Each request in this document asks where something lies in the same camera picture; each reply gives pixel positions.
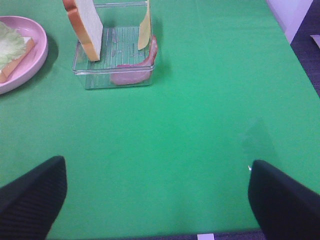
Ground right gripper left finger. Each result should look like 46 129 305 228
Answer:
0 156 68 240

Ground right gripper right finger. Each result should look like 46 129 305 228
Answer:
248 160 320 240

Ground toy bread slice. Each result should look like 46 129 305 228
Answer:
62 0 103 62
0 37 35 83

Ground toy lettuce leaf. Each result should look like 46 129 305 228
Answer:
0 22 26 69

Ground toy bacon strip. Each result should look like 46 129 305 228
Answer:
110 35 158 86

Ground white paper label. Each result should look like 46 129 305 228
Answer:
197 233 215 240

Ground green tablecloth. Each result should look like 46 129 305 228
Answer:
0 0 320 239

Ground pink round plate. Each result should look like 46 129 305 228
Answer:
0 16 49 94

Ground right clear plastic tray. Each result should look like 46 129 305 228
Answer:
72 1 156 90

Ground yellow toy cheese slice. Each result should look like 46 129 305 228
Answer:
137 0 151 50

